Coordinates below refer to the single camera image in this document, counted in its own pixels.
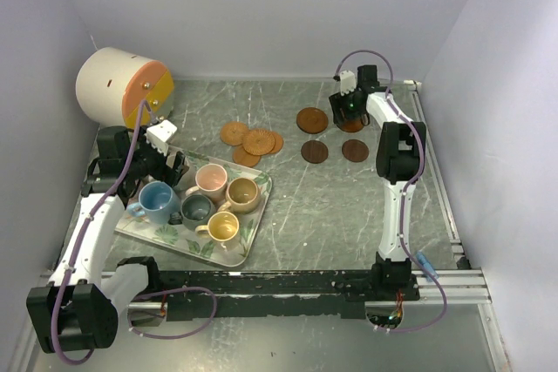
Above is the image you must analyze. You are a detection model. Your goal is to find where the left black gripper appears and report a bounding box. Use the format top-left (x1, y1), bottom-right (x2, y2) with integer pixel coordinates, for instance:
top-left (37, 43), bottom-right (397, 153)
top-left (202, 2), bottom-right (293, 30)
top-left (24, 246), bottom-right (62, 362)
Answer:
top-left (125, 125), bottom-right (189, 187)

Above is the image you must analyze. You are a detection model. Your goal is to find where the reddish brown wood coaster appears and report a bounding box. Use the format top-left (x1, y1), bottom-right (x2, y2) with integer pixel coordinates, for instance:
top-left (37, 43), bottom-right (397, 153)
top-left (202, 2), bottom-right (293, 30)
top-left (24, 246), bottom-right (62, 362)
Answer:
top-left (338, 119), bottom-right (364, 133)

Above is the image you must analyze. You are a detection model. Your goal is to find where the dark wood coaster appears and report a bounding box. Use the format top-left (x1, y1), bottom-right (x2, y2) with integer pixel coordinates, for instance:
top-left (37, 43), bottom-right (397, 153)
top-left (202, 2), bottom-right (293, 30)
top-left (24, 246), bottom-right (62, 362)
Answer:
top-left (342, 139), bottom-right (369, 163)

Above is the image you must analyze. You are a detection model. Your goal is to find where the beige mug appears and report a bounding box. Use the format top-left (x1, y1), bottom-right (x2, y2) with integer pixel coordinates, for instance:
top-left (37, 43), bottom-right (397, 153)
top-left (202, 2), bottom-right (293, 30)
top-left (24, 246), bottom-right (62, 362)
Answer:
top-left (141, 163), bottom-right (195, 192)

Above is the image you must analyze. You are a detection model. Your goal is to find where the hidden light wood coaster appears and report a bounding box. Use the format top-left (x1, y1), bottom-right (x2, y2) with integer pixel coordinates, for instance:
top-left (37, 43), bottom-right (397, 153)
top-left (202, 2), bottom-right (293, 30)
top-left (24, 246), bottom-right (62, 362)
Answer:
top-left (269, 132), bottom-right (284, 154)

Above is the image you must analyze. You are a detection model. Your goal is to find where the smooth light wood coaster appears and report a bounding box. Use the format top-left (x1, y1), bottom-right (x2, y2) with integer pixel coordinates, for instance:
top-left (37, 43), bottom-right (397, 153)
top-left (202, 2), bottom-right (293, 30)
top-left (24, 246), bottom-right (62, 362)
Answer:
top-left (232, 146), bottom-right (261, 167)

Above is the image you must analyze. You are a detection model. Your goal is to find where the large woven rattan coaster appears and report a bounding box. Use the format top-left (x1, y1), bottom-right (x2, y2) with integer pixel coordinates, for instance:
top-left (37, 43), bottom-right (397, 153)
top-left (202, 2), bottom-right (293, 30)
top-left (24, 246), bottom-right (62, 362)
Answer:
top-left (242, 129), bottom-right (276, 156)

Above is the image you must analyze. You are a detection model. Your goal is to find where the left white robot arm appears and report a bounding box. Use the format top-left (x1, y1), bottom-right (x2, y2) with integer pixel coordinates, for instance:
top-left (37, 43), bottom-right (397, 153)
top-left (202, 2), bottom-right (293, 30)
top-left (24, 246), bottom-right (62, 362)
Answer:
top-left (26, 120), bottom-right (185, 355)

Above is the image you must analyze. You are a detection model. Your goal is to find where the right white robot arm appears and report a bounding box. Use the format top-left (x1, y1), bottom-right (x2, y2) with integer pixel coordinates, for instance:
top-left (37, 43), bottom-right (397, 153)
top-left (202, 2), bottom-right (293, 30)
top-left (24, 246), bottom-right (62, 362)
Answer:
top-left (329, 65), bottom-right (427, 301)

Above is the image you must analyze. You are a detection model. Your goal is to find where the dark walnut coaster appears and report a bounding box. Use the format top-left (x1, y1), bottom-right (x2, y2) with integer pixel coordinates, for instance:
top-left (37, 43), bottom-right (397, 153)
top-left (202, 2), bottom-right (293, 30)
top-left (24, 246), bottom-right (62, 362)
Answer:
top-left (301, 140), bottom-right (329, 164)

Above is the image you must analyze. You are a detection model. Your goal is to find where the blue mug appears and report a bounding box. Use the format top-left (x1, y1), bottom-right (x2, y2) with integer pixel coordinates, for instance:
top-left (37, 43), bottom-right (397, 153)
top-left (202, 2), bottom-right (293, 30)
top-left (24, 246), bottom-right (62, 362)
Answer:
top-left (126, 181), bottom-right (180, 225)

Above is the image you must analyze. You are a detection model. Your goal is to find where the pink mug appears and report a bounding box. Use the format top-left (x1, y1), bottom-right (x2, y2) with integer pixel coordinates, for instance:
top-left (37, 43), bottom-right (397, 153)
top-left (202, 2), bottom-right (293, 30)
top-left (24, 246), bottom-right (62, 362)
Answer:
top-left (185, 163), bottom-right (228, 201)

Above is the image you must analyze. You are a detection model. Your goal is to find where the grey mug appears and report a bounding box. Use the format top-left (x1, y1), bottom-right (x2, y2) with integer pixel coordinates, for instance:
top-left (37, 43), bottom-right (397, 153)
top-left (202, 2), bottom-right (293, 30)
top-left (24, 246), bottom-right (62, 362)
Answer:
top-left (180, 194), bottom-right (215, 231)

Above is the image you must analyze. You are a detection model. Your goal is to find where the white cylindrical drawer box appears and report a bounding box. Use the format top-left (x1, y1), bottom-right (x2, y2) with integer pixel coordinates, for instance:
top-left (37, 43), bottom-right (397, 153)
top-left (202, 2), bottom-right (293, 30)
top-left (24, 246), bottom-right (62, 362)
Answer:
top-left (75, 47), bottom-right (174, 129)

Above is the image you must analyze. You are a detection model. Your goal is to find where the yellow mug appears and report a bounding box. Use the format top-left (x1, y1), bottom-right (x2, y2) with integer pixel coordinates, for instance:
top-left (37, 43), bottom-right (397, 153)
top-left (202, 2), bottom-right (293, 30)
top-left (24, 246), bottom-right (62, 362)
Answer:
top-left (194, 212), bottom-right (240, 242)

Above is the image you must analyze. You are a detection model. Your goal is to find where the tan brown mug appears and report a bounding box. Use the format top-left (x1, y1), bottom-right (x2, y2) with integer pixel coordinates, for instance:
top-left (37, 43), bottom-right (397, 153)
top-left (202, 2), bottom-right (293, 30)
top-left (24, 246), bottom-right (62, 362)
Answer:
top-left (218, 178), bottom-right (262, 214)

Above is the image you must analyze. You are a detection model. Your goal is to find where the floral serving tray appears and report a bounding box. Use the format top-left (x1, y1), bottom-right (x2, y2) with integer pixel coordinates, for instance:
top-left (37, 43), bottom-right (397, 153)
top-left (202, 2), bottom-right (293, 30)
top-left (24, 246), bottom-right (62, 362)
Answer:
top-left (112, 149), bottom-right (275, 269)

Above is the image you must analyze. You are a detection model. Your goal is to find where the blue connector clip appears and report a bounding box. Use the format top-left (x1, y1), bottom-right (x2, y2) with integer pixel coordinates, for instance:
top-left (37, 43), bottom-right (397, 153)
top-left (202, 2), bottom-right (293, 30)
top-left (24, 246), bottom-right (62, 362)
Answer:
top-left (415, 251), bottom-right (439, 282)

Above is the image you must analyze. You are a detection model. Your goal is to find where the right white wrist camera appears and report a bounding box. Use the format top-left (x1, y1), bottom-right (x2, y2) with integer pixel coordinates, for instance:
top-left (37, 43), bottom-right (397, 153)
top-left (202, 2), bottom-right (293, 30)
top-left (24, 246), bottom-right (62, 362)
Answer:
top-left (334, 71), bottom-right (357, 96)

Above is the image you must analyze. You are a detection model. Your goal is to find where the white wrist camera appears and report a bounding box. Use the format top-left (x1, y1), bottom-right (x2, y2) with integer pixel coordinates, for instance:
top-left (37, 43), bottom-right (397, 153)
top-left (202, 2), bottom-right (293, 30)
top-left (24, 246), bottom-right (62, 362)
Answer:
top-left (146, 120), bottom-right (178, 156)
top-left (334, 71), bottom-right (357, 96)

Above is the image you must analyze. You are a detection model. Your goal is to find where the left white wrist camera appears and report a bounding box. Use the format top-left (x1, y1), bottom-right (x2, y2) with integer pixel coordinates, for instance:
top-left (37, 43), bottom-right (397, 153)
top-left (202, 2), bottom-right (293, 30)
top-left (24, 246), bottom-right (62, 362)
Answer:
top-left (146, 120), bottom-right (178, 156)

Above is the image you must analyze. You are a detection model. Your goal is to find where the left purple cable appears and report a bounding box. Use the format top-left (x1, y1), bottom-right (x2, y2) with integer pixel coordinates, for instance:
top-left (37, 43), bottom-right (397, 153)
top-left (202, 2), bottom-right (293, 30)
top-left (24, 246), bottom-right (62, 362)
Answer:
top-left (51, 99), bottom-right (218, 364)

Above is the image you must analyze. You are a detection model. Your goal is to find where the purple cable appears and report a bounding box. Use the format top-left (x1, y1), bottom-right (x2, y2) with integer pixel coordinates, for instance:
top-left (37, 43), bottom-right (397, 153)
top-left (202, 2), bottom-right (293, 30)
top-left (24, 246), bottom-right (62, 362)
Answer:
top-left (51, 99), bottom-right (218, 364)
top-left (335, 49), bottom-right (448, 335)

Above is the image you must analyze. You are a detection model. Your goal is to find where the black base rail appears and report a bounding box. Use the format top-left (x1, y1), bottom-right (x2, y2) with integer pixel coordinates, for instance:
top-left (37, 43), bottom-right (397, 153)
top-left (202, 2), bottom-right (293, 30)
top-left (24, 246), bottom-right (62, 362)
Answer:
top-left (160, 269), bottom-right (419, 321)

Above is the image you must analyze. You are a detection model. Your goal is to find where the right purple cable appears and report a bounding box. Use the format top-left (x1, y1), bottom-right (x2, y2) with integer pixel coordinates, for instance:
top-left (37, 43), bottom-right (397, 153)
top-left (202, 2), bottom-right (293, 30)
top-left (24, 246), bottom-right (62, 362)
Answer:
top-left (335, 49), bottom-right (448, 335)

